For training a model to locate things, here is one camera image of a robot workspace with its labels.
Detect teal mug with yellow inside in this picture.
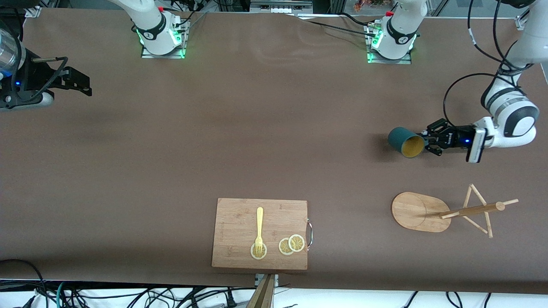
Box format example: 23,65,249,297
387,127,426,158

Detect wooden mug rack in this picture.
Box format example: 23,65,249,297
391,184,519,239

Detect yellow plastic fork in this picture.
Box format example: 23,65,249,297
255,207,264,254

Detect white power strip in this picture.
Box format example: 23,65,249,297
250,0,314,14

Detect bamboo cutting board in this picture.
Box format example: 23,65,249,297
211,198,309,270

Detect wooden bar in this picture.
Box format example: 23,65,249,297
246,274,275,308

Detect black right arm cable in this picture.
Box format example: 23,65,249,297
0,12,70,105

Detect black cable loop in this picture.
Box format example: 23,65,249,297
0,258,48,308

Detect teal cable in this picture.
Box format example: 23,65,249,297
56,281,71,308

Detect tangled black cables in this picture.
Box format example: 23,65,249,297
64,286,240,308

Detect metal bracket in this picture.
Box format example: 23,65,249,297
255,274,280,288

